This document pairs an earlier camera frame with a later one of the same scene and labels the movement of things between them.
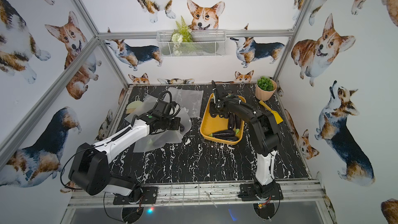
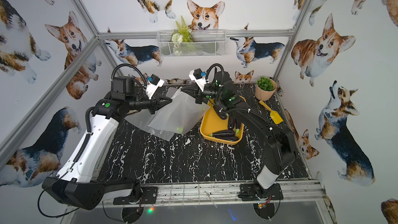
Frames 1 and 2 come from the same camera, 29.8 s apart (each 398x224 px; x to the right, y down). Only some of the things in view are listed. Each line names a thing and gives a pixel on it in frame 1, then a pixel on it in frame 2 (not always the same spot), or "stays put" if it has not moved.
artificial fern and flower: x=183 y=34 stays put
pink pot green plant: x=265 y=88 stays put
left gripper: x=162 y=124 -> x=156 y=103
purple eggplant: x=231 y=119 stays put
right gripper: x=211 y=110 -> x=198 y=94
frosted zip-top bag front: x=150 y=142 -> x=181 y=114
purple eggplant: x=231 y=137 stays put
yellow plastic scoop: x=278 y=119 stays put
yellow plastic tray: x=211 y=124 stays put
